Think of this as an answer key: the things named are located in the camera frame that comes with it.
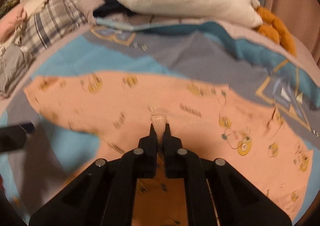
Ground plaid blue white pillow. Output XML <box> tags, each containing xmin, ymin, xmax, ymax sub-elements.
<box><xmin>18</xmin><ymin>0</ymin><xmax>87</xmax><ymax>56</ymax></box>

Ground pink cartoon print shirt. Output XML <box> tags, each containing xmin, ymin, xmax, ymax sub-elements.
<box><xmin>24</xmin><ymin>71</ymin><xmax>313</xmax><ymax>219</ymax></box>

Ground blue grey patterned bedspread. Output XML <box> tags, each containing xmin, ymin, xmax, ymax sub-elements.
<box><xmin>1</xmin><ymin>22</ymin><xmax>319</xmax><ymax>224</ymax></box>

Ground pink folded garment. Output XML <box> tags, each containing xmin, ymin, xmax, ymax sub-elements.
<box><xmin>0</xmin><ymin>4</ymin><xmax>27</xmax><ymax>43</ymax></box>

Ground green patterned cloth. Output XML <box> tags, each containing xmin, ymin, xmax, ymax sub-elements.
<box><xmin>0</xmin><ymin>0</ymin><xmax>22</xmax><ymax>18</ymax></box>

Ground dark navy garment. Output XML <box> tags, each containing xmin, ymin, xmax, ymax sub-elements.
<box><xmin>93</xmin><ymin>0</ymin><xmax>135</xmax><ymax>18</ymax></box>

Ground orange plush goose feet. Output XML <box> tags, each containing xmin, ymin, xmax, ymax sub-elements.
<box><xmin>255</xmin><ymin>7</ymin><xmax>297</xmax><ymax>57</ymax></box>

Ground grey lilac pillow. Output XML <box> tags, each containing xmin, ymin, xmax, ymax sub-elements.
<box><xmin>78</xmin><ymin>0</ymin><xmax>105</xmax><ymax>25</ymax></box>

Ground grey folded garment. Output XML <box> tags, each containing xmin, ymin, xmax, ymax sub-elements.
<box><xmin>1</xmin><ymin>44</ymin><xmax>34</xmax><ymax>99</ymax></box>

